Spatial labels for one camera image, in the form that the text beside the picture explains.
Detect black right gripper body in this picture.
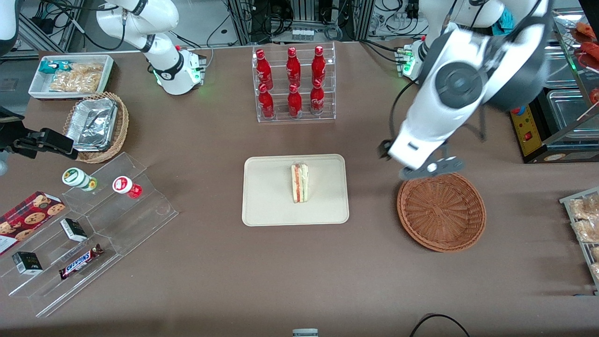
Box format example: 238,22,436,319
0,106,25,154

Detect triangle sandwich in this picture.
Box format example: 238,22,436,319
290,161,310,205

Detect light wicker basket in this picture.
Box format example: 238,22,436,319
63,91,130,164

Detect round brown wicker basket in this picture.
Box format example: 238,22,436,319
397,171,487,253

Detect beige plastic serving tray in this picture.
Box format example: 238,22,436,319
241,154,350,227

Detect stacked aluminium foil trays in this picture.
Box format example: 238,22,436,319
65,98,118,153

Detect green lid cup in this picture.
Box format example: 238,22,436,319
62,167,98,193

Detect white rectangular snack bin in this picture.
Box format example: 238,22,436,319
28,54,115,101

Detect clear bag of crackers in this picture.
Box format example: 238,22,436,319
49,70,102,93
69,62,104,74

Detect red tartan cookie box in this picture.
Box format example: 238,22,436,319
0,191,66,257

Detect teal snack packet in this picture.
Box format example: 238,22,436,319
38,60,72,75

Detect red-label white-lid drink cup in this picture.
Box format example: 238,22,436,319
112,176,144,199

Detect red cola bottle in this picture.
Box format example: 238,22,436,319
287,83,303,119
311,45,327,86
256,49,274,90
258,83,276,120
309,78,326,117
286,47,302,88

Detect small black white box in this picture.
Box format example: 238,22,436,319
11,251,44,276
59,218,88,243

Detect clear acrylic bottle rack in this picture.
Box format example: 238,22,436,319
252,42,336,124

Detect clear acrylic step display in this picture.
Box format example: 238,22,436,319
0,151,180,319

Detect Snickers chocolate bar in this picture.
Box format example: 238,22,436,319
58,243,105,281

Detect black food warmer cabinet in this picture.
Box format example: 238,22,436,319
509,5,599,164

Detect teal cloth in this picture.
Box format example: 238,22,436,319
497,8,516,37

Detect bagged fried snack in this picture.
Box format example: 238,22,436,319
568,195,599,221
571,220,599,243

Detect black cable loop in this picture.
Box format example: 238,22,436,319
409,313,471,337

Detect grey wire rack tray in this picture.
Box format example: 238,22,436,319
559,187,599,296

